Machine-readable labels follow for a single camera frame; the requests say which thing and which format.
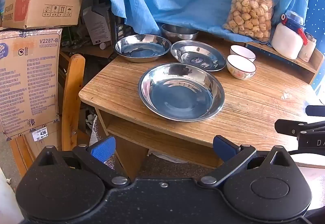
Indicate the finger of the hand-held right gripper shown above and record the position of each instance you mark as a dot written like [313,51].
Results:
[316,110]
[287,127]

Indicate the clear bag of biscuits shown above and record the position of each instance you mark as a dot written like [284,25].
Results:
[251,15]

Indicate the black plastic crate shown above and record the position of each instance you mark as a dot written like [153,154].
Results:
[119,28]

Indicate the stainless steel bowl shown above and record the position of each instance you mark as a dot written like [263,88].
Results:
[180,97]

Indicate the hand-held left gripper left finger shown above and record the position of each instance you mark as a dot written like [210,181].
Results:
[102,149]

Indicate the wooden chair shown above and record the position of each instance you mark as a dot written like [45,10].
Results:
[72,87]

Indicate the white plastic bag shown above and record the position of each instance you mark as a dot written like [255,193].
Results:
[165,156]

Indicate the small white bottle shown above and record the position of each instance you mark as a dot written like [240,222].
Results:
[307,48]

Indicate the white jug blue lid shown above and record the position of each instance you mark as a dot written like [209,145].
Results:
[287,41]

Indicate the steel plate with sticker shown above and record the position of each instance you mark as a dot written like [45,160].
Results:
[193,54]

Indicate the cardboard box white label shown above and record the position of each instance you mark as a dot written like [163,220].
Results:
[50,141]

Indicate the wooden desk shelf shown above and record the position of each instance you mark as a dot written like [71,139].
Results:
[318,61]

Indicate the white red-rimmed bowl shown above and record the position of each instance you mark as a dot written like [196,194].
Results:
[242,52]
[241,69]

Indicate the steel basin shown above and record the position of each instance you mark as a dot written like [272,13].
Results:
[142,47]

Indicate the cardboard box black text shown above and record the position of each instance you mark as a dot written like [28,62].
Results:
[30,74]

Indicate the grey carton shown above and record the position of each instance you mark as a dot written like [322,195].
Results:
[97,26]

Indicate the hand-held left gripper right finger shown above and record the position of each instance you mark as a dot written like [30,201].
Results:
[223,147]

